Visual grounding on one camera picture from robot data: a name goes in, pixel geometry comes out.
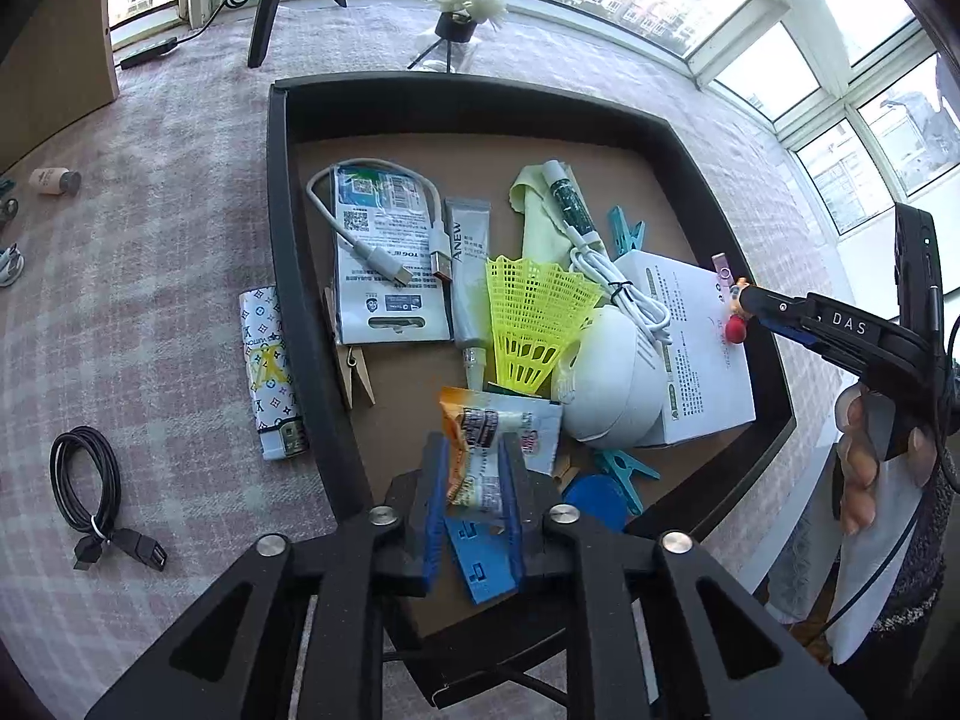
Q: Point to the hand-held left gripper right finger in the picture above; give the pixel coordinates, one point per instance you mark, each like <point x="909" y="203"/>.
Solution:
<point x="514" y="517"/>

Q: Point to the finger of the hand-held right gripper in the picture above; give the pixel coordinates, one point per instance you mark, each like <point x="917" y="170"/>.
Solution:
<point x="780" y="304"/>
<point x="795" y="334"/>

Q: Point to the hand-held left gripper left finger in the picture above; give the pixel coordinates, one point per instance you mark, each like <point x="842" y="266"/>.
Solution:
<point x="433" y="525"/>

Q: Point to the blue phone stand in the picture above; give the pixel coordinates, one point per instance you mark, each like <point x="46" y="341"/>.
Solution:
<point x="480" y="566"/>

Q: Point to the wooden clothespin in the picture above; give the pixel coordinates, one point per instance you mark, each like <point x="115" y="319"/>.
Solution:
<point x="356" y="382"/>
<point x="566" y="471"/>

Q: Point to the orange white snack packet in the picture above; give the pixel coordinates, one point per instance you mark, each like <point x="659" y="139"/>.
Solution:
<point x="476" y="457"/>

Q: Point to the blue round lid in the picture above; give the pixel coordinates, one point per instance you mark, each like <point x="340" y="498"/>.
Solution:
<point x="596" y="506"/>

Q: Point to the white cardboard box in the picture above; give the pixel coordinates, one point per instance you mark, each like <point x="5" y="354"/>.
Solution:
<point x="697" y="375"/>

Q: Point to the black tray with cardboard bottom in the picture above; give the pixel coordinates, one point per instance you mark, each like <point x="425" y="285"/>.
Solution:
<point x="405" y="420"/>

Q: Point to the blue clothespin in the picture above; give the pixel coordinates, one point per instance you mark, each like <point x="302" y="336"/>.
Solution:
<point x="626" y="472"/>

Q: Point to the white round device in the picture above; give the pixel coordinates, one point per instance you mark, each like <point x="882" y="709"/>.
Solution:
<point x="611" y="390"/>

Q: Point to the teal clothespin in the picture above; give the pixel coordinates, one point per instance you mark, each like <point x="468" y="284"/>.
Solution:
<point x="624" y="229"/>

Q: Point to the yellow shuttlecock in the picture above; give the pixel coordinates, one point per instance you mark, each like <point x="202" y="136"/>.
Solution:
<point x="532" y="315"/>

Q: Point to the grey cream tube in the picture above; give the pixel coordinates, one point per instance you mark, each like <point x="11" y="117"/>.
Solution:
<point x="469" y="292"/>

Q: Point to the green glue stick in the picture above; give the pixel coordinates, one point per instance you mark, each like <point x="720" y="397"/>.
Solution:
<point x="571" y="206"/>

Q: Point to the clear package with printed card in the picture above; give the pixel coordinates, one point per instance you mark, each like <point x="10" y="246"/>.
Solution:
<point x="375" y="292"/>

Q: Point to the light green cloth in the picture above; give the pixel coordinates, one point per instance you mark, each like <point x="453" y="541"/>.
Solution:
<point x="536" y="225"/>

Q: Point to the pink plaid covered desktop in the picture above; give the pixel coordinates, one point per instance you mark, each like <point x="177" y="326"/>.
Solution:
<point x="165" y="240"/>

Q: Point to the person's right hand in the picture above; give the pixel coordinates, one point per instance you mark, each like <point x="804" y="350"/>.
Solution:
<point x="855" y="457"/>

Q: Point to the white patterned lighter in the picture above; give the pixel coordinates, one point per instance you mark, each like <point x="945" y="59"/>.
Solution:
<point x="270" y="375"/>

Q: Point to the white flowers in black pot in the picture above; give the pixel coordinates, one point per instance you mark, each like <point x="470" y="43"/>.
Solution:
<point x="457" y="22"/>

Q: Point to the small beige bottle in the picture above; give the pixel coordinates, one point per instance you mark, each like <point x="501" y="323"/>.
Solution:
<point x="51" y="181"/>

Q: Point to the black tripod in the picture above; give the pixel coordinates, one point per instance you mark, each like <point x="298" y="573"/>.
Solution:
<point x="266" y="15"/>

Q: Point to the large wooden board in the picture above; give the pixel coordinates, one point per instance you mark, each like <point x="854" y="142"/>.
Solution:
<point x="52" y="75"/>

